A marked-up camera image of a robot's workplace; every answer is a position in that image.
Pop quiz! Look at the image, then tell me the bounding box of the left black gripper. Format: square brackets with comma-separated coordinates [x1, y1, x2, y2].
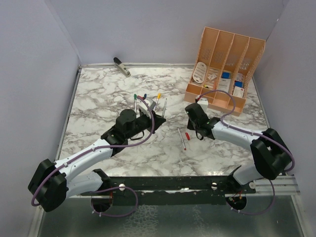
[126, 111, 166, 140]

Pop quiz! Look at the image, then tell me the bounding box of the purple pen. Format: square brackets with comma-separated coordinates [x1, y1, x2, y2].
[161, 98, 167, 117]

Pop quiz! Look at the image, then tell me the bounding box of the red pen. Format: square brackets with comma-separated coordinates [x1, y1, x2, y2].
[177, 128, 187, 151]

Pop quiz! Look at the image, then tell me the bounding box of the yellow pen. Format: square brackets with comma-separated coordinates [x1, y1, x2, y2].
[156, 93, 161, 105]

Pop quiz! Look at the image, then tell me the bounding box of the green pen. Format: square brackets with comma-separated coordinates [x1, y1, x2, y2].
[134, 94, 137, 113]

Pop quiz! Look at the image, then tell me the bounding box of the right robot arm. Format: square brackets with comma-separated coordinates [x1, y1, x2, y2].
[185, 103, 294, 193]

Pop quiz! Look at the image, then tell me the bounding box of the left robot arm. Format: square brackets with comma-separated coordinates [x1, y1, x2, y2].
[28, 109, 166, 212]

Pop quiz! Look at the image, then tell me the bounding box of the white oval item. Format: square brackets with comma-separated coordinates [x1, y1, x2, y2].
[192, 62, 207, 84]

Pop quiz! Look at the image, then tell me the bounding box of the black grey stapler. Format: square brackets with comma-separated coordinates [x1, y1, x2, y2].
[113, 57, 131, 77]

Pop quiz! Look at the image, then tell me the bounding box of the orange desk organizer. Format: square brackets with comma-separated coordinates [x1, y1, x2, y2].
[184, 27, 266, 116]

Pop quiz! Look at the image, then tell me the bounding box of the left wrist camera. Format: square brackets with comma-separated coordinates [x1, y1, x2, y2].
[138, 98, 156, 118]

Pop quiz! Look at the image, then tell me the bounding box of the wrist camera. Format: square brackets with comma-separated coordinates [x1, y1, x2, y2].
[138, 98, 156, 118]
[197, 98, 208, 110]

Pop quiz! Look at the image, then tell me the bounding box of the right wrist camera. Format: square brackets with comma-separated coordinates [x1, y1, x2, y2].
[197, 98, 208, 110]

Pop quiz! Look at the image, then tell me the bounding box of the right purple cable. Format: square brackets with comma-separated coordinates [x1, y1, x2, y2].
[196, 89, 296, 216]

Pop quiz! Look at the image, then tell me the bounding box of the purple cable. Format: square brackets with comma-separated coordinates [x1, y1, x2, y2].
[196, 89, 296, 216]
[31, 95, 156, 217]

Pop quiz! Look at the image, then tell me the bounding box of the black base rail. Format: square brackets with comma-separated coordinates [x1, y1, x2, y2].
[83, 176, 256, 208]

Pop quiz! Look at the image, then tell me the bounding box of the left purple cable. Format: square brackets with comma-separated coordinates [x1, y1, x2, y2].
[31, 95, 156, 217]

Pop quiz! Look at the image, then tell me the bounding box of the aluminium frame rail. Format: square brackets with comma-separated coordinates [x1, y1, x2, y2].
[38, 174, 301, 198]

